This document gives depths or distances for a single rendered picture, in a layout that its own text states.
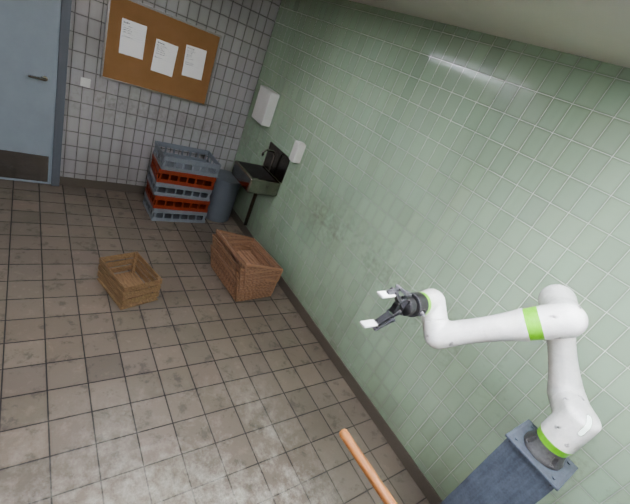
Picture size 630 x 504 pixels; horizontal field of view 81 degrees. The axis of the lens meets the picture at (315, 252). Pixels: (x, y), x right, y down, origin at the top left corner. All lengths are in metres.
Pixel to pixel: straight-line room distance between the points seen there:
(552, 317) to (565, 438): 0.47
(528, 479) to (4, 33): 4.54
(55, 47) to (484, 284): 3.95
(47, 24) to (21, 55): 0.35
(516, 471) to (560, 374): 0.41
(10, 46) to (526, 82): 3.91
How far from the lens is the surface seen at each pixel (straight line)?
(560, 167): 2.28
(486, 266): 2.37
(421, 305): 1.42
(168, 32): 4.38
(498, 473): 1.84
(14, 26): 4.29
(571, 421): 1.68
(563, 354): 1.73
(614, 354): 2.22
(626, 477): 2.37
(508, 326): 1.48
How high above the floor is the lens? 2.13
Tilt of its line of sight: 26 degrees down
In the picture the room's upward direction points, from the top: 24 degrees clockwise
